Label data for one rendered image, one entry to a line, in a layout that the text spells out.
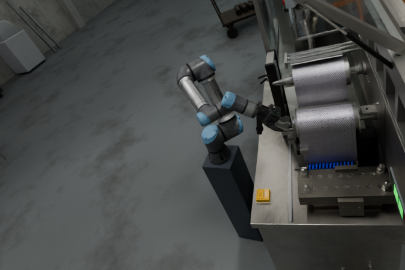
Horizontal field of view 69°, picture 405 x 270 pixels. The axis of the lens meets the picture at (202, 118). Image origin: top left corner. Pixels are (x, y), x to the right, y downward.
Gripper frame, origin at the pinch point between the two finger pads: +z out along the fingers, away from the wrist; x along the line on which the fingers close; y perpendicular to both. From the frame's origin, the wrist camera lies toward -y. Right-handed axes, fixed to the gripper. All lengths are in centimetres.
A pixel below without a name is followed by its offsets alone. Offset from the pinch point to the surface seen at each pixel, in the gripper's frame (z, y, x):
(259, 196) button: 4.2, -37.1, -16.1
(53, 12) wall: -597, -548, 773
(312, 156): 16.5, -6.6, -4.8
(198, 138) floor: -19, -177, 136
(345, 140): 22.2, 10.3, -4.8
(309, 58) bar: -3.6, 24.9, 25.3
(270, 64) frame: -17.5, 11.9, 29.0
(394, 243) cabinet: 60, -13, -31
